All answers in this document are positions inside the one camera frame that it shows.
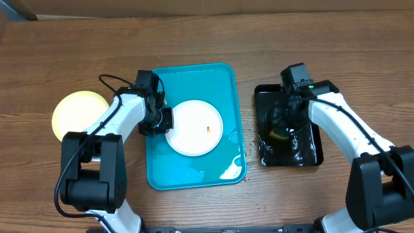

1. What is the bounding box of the yellow plate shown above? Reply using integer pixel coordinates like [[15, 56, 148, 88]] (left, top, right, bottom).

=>
[[52, 91, 109, 141]]

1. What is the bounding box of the teal plastic tray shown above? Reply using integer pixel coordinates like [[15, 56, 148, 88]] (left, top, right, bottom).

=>
[[146, 63, 247, 190]]

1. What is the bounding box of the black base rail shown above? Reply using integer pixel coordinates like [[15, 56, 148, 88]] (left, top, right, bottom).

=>
[[140, 224, 322, 233]]

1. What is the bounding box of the yellow green sponge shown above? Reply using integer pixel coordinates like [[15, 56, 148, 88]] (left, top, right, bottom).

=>
[[269, 128, 289, 140]]

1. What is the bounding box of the white plate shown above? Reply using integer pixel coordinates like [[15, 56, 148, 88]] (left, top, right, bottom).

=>
[[166, 100, 224, 157]]

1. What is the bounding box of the black tray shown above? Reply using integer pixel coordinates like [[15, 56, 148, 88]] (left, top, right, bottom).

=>
[[254, 84, 323, 166]]

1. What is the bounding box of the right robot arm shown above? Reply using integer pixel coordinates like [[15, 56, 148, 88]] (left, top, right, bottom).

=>
[[267, 63, 413, 233]]

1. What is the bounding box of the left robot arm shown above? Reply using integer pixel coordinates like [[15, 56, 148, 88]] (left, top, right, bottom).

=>
[[54, 70, 173, 232]]

